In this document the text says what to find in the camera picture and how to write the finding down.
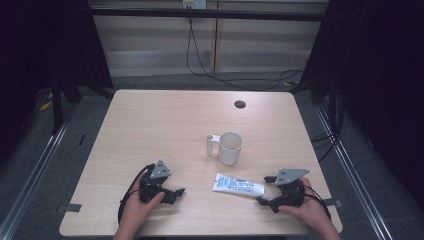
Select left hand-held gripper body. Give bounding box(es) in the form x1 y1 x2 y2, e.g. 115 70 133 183
138 159 173 205

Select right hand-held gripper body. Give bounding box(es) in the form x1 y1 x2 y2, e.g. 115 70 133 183
274 168 311 210

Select white blue toothpaste tube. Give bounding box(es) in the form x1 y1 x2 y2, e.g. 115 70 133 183
211 172 266 199

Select white cup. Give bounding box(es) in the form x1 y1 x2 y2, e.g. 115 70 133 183
205 131 244 167

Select person's left hand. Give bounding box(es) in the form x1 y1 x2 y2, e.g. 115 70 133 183
121 169 167 234

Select person's right hand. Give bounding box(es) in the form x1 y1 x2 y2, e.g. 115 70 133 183
277 176 332 232

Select grey tape strip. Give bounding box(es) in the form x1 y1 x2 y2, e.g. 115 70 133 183
322 197 344 209
55 202 83 215

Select black metal stand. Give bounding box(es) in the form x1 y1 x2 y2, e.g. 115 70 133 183
49 78 65 136

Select yellow floor tape piece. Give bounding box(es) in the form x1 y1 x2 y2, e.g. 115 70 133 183
37 92 55 113

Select black curtain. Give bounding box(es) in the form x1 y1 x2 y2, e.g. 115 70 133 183
299 0 424 214
0 0 114 161

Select black horizontal metal bar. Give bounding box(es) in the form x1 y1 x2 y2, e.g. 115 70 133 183
89 7 330 23

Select left hand-held gripper black cable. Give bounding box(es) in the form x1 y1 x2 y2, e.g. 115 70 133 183
117 163 155 225

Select hand-held gripper black cable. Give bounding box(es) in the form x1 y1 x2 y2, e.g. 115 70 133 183
302 184 333 222
117 163 155 225

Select right hand-held gripper black cable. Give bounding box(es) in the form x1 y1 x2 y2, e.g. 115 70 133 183
302 184 333 222

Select metal floor rail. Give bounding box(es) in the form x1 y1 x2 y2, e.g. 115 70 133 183
312 103 396 240
0 108 78 240

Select bundle of black floor cables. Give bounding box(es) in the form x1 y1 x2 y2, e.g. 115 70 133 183
310 89 346 165

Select long black wall cable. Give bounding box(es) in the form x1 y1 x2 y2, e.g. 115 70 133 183
185 15 305 92

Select white wall power outlet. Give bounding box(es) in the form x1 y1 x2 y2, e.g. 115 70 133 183
182 0 208 10

